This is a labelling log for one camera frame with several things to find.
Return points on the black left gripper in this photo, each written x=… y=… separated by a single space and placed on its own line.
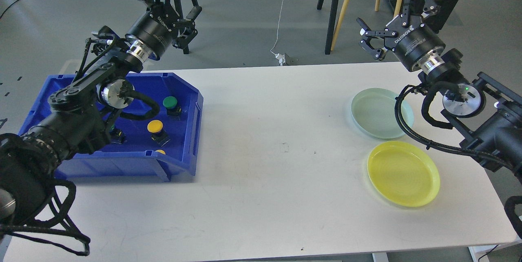
x=159 y=27

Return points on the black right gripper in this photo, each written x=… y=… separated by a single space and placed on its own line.
x=416 y=43

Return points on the green push button hidden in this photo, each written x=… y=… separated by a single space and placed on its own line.
x=117 y=136

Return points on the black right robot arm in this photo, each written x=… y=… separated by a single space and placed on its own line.
x=484 y=111

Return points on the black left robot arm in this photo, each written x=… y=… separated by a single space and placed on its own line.
x=32 y=208

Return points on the light green plate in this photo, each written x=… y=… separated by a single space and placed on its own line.
x=373 y=112

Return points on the green push button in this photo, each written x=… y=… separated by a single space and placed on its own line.
x=172 y=107

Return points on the yellow plate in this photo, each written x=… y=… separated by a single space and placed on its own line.
x=403 y=174

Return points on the wooden leg left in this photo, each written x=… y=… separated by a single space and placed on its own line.
x=337 y=27

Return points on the black chair legs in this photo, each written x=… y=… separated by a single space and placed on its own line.
x=332 y=5

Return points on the blue plastic bin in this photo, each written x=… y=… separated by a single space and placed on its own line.
x=171 y=139

